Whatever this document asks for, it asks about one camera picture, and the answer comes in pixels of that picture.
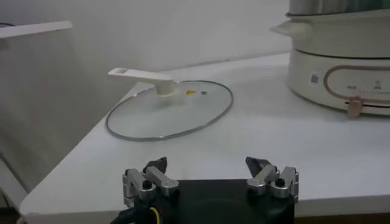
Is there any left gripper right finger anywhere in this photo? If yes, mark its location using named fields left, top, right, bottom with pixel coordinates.
left=245, top=156, right=300, bottom=203

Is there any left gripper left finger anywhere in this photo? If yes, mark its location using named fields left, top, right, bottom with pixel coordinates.
left=122, top=156, right=180, bottom=208

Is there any cream electric steamer pot base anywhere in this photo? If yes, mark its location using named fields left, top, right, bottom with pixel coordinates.
left=270, top=9, right=390, bottom=118

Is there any white side table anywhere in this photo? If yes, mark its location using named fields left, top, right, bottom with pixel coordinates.
left=0, top=20, right=74, bottom=40

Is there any multicoloured left gripper wire bundle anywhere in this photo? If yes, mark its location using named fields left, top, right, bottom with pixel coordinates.
left=111, top=206, right=165, bottom=224

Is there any glass lid with white handle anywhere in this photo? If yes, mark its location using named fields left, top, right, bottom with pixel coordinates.
left=105, top=67, right=234, bottom=142

